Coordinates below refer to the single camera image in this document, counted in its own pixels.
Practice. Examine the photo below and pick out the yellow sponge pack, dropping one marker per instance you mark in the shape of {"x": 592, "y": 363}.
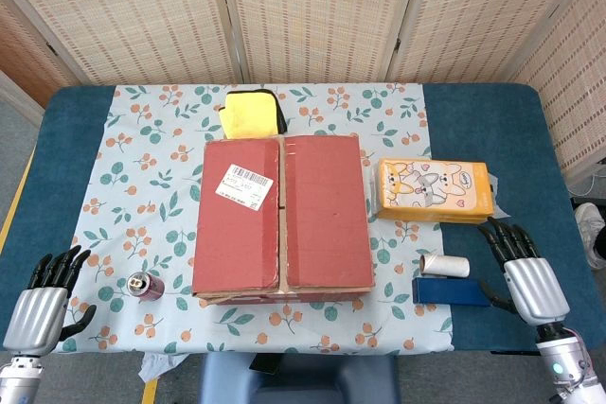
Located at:
{"x": 248, "y": 115}

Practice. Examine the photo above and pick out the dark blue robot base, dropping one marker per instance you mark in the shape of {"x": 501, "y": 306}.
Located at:
{"x": 298, "y": 380}

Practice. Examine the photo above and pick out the floral tablecloth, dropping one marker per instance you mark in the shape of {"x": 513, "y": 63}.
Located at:
{"x": 142, "y": 177}

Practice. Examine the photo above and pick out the bamboo folding screen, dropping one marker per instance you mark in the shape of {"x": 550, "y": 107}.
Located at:
{"x": 312, "y": 11}

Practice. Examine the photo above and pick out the red drink can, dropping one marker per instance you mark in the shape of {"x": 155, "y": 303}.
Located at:
{"x": 147, "y": 286}

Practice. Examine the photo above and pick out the black pouch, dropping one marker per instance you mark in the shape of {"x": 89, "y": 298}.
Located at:
{"x": 282, "y": 120}

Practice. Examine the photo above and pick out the orange cartoon tissue pack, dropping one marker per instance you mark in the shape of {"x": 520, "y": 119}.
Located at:
{"x": 435, "y": 191}

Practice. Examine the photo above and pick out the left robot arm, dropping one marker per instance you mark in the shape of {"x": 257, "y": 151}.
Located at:
{"x": 19, "y": 380}

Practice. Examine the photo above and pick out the red cardboard box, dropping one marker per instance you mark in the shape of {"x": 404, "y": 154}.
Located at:
{"x": 322, "y": 215}

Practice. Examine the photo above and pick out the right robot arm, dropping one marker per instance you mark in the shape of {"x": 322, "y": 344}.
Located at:
{"x": 565, "y": 366}

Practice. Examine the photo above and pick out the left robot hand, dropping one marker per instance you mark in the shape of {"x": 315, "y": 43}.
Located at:
{"x": 35, "y": 319}

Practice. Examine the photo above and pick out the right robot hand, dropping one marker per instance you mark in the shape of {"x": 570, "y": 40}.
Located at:
{"x": 535, "y": 288}

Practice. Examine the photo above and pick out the white shoe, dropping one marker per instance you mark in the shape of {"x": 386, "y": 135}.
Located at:
{"x": 591, "y": 229}

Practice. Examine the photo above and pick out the blue rectangular box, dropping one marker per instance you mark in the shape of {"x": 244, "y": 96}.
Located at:
{"x": 450, "y": 291}

